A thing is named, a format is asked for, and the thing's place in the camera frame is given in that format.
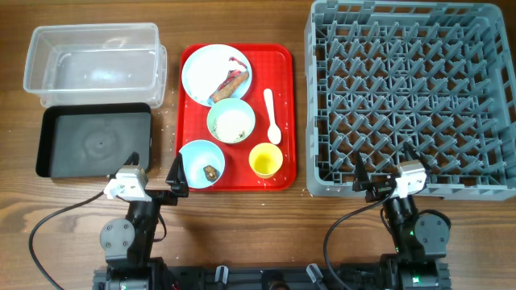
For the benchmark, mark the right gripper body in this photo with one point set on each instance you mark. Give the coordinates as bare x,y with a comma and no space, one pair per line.
378,191

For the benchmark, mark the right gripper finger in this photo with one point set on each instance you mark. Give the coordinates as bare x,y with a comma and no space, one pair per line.
361,180
411,155

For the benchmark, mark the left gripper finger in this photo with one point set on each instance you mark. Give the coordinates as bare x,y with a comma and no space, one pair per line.
176,178
133,159

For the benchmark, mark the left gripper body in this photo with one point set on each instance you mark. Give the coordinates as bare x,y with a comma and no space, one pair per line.
162,197

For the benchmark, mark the small light blue bowl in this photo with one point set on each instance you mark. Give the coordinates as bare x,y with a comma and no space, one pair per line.
198,154

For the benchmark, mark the brown food scrap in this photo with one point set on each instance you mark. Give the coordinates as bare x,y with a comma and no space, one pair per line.
211,173

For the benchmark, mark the white rice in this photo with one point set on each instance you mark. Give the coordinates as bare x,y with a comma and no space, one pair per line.
232,126

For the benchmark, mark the mint green bowl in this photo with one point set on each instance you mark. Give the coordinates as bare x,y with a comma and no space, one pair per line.
225,105

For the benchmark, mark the yellow plastic cup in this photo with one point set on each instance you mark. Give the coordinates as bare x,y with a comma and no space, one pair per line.
265,160

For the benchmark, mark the brown sausage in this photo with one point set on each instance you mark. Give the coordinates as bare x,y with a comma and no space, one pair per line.
229,88

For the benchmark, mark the white plastic spoon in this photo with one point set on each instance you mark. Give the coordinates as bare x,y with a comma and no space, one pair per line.
274,132

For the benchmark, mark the large light blue plate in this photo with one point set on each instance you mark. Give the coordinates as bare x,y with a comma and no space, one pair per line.
206,68

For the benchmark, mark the red and white wrapper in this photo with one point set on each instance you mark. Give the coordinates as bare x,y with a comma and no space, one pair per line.
235,67

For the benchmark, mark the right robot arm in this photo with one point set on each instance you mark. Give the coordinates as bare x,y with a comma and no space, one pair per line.
419,236

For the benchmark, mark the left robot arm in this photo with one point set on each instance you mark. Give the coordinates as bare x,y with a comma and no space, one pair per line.
128,241

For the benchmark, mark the black waste tray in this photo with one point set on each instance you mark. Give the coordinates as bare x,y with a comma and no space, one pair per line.
93,140

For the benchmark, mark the grey dishwasher rack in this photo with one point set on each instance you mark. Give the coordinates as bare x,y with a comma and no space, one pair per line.
438,76

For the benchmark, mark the clear plastic waste bin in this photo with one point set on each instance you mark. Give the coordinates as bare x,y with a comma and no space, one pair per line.
90,64

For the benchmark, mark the red serving tray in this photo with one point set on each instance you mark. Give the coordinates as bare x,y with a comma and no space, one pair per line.
272,68

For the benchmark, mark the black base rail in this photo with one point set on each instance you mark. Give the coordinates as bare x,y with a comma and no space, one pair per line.
355,276

